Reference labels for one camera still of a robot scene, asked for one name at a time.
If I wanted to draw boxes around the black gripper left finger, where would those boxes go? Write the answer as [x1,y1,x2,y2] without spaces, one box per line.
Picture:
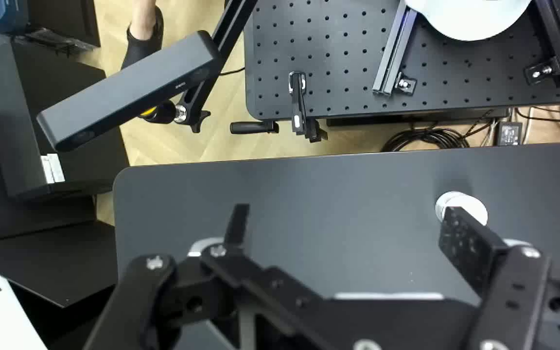
[84,203,333,350]

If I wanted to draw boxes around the black extrusion rail right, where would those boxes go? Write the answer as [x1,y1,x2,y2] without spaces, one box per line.
[525,0,560,87]

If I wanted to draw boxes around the black perforated breadboard table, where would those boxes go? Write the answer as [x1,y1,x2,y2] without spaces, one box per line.
[245,0,560,118]

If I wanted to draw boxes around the black coiled cable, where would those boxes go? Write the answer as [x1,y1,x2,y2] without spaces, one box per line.
[380,126,473,153]

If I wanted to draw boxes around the grey aluminium extrusion rail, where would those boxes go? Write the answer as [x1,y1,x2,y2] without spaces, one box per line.
[372,0,418,94]

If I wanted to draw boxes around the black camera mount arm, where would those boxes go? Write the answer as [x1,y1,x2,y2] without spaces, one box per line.
[140,0,259,131]

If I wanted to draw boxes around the person's foot in black shoe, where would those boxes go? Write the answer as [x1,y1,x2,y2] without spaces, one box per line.
[123,0,164,67]

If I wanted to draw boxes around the white round disc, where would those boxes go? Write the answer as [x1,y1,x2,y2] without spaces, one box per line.
[405,0,531,42]

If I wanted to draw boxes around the black power adapter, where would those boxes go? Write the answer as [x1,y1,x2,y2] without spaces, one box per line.
[496,122,522,145]

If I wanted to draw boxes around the black box on floor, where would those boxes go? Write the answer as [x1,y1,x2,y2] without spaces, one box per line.
[0,34,131,199]

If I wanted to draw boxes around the white plastic bottle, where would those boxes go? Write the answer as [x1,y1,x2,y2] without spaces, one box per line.
[434,190,488,225]

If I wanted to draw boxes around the black clamp with handle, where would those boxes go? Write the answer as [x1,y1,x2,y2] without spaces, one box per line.
[230,69,327,141]

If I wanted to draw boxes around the black stereo camera bar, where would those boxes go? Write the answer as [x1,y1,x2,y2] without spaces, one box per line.
[35,28,220,153]

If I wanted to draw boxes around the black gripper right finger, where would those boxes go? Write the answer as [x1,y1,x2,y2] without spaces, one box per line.
[438,207,560,350]

